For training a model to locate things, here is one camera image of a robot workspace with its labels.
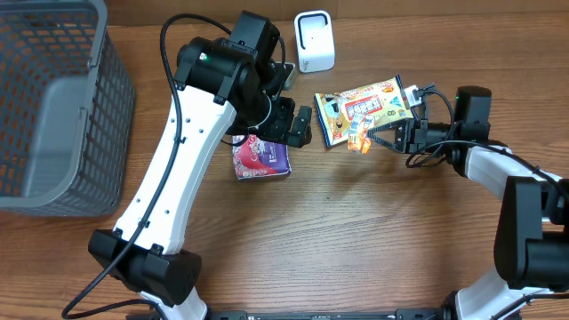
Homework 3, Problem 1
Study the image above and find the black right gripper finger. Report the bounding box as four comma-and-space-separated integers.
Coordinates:
367, 118, 408, 134
368, 131, 406, 154

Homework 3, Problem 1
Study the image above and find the yellow orange snack bag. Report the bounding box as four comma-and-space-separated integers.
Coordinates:
314, 75, 413, 148

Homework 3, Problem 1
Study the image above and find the red purple snack packet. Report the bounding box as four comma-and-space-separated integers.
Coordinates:
232, 134, 292, 180

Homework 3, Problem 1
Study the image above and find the orange Kleenex tissue pack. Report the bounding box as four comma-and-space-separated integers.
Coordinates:
348, 114, 374, 155

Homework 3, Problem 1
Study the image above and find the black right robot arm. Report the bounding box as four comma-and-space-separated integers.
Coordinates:
349, 85, 568, 319

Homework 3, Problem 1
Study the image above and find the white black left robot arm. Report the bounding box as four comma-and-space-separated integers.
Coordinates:
88, 11, 311, 319

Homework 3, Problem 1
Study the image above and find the white barcode scanner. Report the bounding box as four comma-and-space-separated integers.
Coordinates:
293, 10, 335, 73

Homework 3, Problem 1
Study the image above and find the grey plastic mesh basket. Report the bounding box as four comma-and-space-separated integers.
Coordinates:
1, 0, 135, 217

